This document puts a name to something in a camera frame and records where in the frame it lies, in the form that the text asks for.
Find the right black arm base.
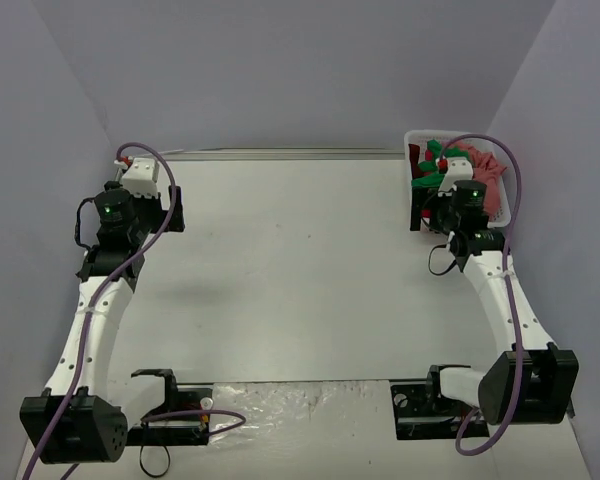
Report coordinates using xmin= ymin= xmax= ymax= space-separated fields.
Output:
xmin=389 ymin=379 xmax=472 ymax=441

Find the white plastic basket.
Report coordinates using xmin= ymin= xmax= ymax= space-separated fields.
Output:
xmin=404 ymin=129 xmax=511 ymax=231

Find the black loop cable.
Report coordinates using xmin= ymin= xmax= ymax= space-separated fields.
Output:
xmin=138 ymin=424 xmax=172 ymax=476

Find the green t shirt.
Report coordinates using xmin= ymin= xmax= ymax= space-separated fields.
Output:
xmin=411 ymin=139 xmax=444 ymax=189

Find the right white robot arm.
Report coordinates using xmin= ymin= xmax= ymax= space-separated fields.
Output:
xmin=410 ymin=180 xmax=579 ymax=425

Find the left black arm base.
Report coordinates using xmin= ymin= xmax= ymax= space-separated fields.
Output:
xmin=113 ymin=369 xmax=213 ymax=447

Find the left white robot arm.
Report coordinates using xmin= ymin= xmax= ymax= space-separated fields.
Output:
xmin=19 ymin=181 xmax=185 ymax=464

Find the pink t shirt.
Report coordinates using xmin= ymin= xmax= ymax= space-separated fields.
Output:
xmin=445 ymin=141 xmax=506 ymax=218

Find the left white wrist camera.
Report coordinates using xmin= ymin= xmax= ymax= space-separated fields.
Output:
xmin=120 ymin=157 xmax=159 ymax=199

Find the red t shirt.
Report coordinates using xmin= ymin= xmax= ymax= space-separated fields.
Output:
xmin=408 ymin=143 xmax=423 ymax=180

